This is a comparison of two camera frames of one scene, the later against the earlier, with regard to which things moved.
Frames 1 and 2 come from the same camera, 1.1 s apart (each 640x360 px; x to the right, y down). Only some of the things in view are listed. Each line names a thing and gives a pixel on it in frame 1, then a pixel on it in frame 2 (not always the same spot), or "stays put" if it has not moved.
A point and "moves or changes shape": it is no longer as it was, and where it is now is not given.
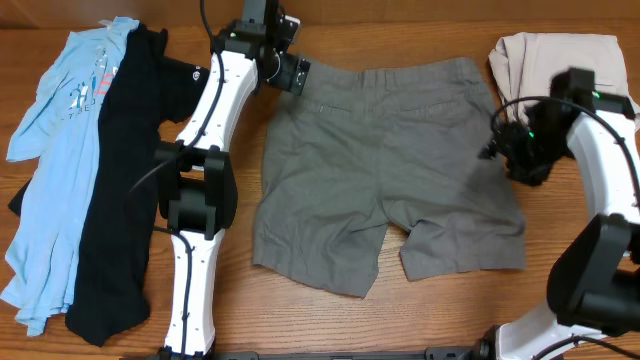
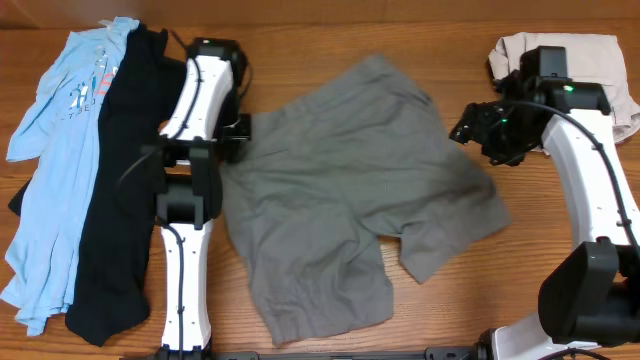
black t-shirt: (146, 87) stays put
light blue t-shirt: (59, 130) stays put
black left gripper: (284, 79) -> (234, 139)
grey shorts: (357, 149) moves or changes shape
